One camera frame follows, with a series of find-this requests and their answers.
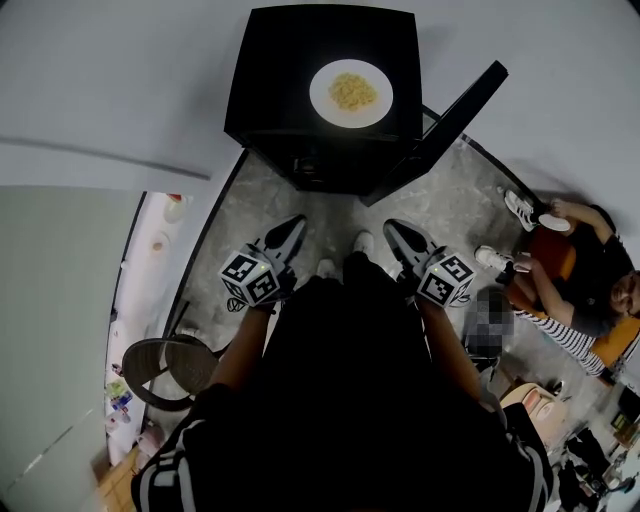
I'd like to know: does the pink plastic bag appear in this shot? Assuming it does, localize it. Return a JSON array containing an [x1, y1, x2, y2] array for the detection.
[[135, 427, 166, 456]]

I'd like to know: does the black white striped cloth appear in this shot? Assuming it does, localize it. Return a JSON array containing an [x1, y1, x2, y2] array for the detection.
[[512, 309, 614, 379]]

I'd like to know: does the seated person in striped trousers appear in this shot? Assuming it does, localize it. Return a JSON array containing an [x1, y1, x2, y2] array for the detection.
[[504, 227, 640, 369]]

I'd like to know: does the long white ledge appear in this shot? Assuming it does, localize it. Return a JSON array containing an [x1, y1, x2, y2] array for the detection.
[[102, 192, 194, 466]]

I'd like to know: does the person's black striped clothing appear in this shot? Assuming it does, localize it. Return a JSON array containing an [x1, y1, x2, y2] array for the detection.
[[130, 252, 555, 512]]

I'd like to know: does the brown cardboard box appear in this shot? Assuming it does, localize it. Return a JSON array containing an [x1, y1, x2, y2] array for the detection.
[[94, 447, 144, 512]]

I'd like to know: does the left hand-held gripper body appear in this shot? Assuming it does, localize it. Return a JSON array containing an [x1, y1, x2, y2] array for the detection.
[[219, 238, 298, 309]]

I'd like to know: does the black equipment pile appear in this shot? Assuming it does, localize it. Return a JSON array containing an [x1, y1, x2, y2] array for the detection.
[[564, 427, 609, 466]]

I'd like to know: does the white cup with red top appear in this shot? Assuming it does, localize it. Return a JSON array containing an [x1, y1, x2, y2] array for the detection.
[[163, 193, 187, 225]]

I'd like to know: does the yellow noodles pile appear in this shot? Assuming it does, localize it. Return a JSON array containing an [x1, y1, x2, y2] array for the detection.
[[327, 71, 379, 112]]

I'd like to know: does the dark wicker chair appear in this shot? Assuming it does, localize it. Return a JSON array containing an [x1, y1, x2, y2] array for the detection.
[[122, 299, 231, 412]]

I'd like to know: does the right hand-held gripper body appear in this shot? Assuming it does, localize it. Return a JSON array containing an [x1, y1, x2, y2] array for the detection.
[[398, 243, 477, 309]]

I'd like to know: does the person's right forearm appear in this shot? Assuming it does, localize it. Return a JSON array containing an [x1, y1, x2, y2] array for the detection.
[[417, 299, 484, 406]]

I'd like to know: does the person's left forearm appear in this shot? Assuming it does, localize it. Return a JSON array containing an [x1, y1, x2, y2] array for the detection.
[[207, 302, 279, 391]]

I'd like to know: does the small white plate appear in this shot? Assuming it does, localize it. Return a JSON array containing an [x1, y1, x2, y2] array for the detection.
[[538, 213, 571, 233]]

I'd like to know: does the white round plate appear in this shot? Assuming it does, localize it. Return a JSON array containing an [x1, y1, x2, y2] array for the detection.
[[308, 58, 395, 130]]

